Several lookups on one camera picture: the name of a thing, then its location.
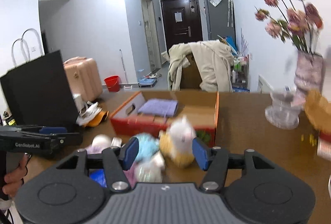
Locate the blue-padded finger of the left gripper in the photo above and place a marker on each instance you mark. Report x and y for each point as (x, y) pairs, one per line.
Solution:
(53, 130)

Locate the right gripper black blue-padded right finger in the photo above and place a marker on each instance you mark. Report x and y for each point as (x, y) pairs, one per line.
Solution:
(217, 161)

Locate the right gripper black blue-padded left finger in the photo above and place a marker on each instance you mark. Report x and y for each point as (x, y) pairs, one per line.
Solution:
(114, 162)

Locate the pink satin bow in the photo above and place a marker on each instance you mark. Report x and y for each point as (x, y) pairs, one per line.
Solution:
(101, 142)

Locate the iridescent plush ball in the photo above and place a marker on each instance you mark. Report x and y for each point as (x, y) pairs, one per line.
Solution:
(151, 171)

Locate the light blue plush toy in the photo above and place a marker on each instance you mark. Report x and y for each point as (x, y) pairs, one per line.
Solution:
(148, 146)

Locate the yellow white plush toy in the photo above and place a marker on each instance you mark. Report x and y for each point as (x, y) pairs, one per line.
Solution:
(176, 142)

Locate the person's left hand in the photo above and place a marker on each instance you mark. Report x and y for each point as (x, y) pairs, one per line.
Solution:
(14, 180)

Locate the blue patterned packet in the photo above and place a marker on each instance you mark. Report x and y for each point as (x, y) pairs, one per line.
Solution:
(99, 177)

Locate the black paper shopping bag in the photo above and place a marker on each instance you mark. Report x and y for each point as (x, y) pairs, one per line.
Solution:
(37, 92)

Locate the red orange cardboard box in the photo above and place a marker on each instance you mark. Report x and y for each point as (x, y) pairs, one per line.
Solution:
(201, 109)

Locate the pink hard-shell suitcase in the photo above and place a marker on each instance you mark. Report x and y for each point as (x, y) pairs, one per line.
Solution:
(83, 77)

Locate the purple folded towel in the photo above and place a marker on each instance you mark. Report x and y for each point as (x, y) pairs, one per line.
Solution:
(160, 107)

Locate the red plastic bucket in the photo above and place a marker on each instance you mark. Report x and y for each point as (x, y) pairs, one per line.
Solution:
(113, 83)

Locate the clear plastic cup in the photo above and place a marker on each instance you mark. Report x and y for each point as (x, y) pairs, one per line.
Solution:
(281, 113)

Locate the white mop stick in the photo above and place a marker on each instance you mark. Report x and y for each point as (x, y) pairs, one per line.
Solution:
(123, 65)

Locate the brown wooden chair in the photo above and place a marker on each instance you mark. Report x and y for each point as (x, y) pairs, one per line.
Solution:
(190, 78)

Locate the cluttered storage shelf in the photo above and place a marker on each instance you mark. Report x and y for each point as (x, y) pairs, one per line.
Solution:
(239, 74)

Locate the beige coat on chair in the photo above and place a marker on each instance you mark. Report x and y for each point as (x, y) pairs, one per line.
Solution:
(213, 59)

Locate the red white small box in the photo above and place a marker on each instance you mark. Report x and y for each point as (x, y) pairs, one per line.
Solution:
(324, 145)

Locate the brown paper tray stack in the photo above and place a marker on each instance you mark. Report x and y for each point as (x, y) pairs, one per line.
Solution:
(317, 110)

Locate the pink textured vase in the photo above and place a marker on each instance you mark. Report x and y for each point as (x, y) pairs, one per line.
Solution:
(308, 76)

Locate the dark brown entrance door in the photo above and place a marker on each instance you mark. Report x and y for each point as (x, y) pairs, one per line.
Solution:
(181, 21)

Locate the grey refrigerator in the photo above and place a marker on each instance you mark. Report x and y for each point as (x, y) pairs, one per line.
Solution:
(220, 19)

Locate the dried pink flower bouquet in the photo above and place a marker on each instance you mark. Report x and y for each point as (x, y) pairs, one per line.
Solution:
(300, 23)

